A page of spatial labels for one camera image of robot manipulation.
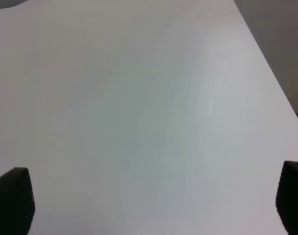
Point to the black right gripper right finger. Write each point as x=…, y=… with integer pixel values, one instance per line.
x=287, y=197

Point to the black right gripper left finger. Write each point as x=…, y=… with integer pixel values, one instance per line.
x=17, y=205

